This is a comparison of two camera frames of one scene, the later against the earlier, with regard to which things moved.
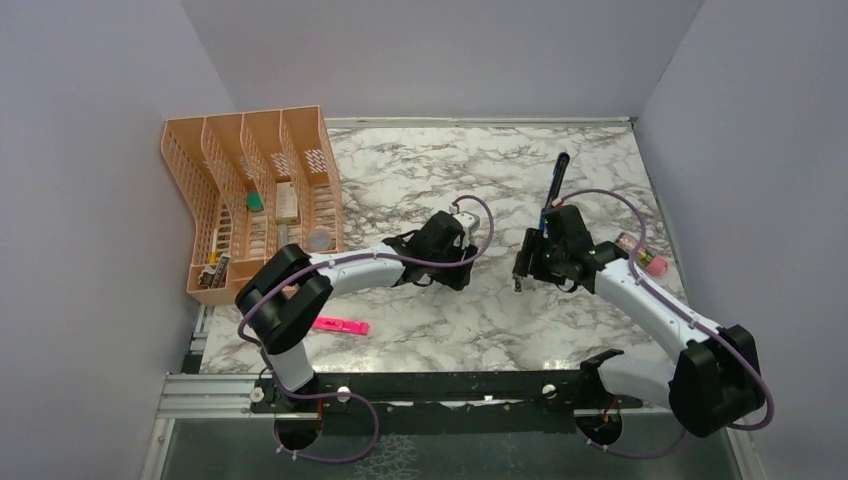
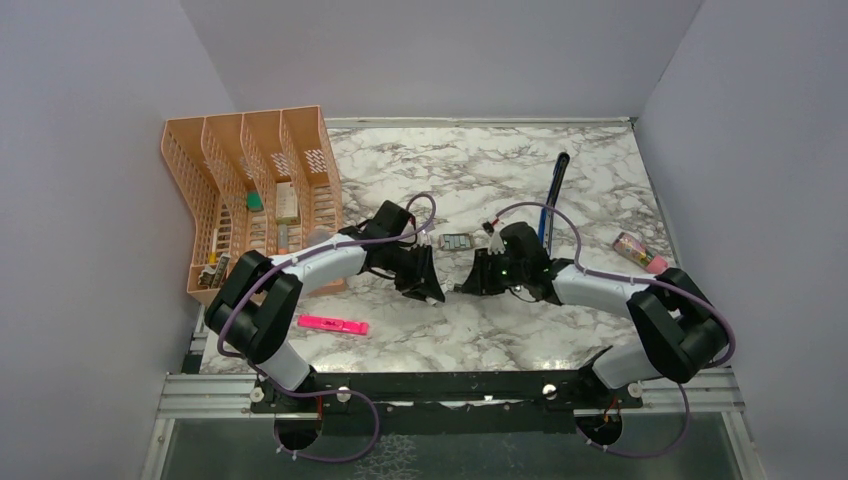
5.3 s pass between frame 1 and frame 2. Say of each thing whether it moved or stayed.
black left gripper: moved
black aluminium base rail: stayed
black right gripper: moved
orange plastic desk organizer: stayed
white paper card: stayed
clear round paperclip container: stayed
